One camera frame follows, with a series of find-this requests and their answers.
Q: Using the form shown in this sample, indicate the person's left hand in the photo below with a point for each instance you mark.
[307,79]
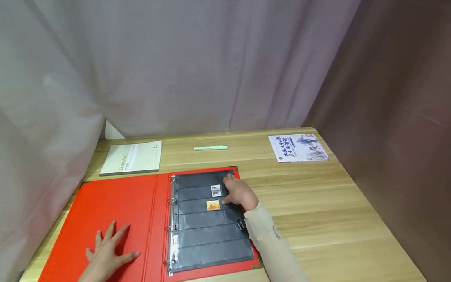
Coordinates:
[105,260]

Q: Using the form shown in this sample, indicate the person's left thumb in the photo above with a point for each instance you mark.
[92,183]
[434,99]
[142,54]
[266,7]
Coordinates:
[130,256]

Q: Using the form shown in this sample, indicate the white framed stamp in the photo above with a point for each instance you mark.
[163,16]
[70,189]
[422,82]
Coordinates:
[216,190]

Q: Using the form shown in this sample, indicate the person's left ring finger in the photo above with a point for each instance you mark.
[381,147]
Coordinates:
[99,239]

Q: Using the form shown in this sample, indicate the person's left middle finger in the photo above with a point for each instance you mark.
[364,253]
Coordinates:
[109,232]

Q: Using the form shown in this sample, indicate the person's right hand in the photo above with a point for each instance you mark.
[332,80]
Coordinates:
[243,196]

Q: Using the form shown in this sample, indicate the white illustrated booklet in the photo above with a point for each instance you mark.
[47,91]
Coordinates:
[297,148]

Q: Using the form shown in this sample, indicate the black stamp album page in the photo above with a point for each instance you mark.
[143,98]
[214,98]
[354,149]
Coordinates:
[208,239]

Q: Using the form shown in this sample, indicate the person's left little finger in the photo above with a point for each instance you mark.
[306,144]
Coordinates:
[90,255]

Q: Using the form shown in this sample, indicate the light green pen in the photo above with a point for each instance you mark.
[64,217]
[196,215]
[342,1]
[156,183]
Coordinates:
[210,148]

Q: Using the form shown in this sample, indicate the orange stamp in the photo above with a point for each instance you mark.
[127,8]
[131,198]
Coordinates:
[212,205]

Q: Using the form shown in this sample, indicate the person's right forearm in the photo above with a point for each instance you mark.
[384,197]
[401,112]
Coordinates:
[275,246]

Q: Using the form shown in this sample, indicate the person's left index finger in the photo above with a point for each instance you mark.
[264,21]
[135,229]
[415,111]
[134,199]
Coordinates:
[122,234]

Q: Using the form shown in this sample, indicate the person's right thumb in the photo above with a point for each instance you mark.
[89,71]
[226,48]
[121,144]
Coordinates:
[228,200]

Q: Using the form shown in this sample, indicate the person's right index finger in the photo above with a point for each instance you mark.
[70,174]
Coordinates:
[229,180]

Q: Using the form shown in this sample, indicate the pale green notebook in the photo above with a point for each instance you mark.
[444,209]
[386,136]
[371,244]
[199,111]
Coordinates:
[132,157]

